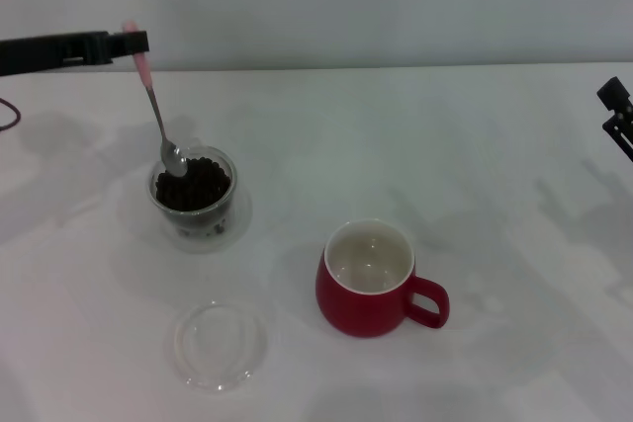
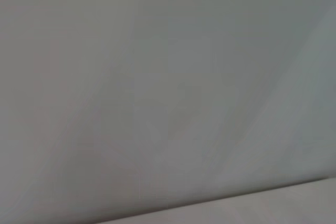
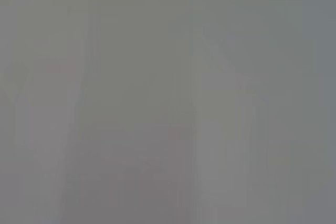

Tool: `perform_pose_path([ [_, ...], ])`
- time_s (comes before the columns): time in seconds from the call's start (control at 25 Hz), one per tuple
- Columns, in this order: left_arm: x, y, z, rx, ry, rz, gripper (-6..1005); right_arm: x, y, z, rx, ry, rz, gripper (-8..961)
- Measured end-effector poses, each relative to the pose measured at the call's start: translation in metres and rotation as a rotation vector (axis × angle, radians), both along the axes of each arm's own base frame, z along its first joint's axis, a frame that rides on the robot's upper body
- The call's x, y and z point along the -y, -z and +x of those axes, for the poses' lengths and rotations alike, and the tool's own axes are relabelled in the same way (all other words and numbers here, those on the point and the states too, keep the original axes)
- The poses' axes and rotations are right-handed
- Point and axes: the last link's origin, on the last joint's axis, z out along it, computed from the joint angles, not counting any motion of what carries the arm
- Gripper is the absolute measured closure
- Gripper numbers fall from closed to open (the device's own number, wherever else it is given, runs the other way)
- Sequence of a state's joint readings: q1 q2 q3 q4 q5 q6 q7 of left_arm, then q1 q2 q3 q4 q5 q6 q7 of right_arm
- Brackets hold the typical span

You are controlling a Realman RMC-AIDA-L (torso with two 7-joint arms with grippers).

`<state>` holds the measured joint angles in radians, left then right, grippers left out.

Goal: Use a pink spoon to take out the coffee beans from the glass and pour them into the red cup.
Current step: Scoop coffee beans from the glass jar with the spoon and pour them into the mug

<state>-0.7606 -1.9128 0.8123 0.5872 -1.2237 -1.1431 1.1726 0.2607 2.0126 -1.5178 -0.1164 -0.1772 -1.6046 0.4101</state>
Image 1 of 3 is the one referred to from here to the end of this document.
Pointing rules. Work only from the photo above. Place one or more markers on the coffee bean pile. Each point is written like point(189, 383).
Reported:
point(203, 190)

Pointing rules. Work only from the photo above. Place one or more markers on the red mug white inside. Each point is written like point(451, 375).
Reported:
point(356, 313)

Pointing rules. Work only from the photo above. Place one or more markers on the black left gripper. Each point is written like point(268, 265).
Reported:
point(39, 54)

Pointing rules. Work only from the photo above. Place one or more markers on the double-walled glass cup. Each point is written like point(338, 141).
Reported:
point(207, 238)

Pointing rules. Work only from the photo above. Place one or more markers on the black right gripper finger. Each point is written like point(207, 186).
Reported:
point(613, 92)

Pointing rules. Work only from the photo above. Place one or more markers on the clear glass saucer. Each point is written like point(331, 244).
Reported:
point(217, 343)

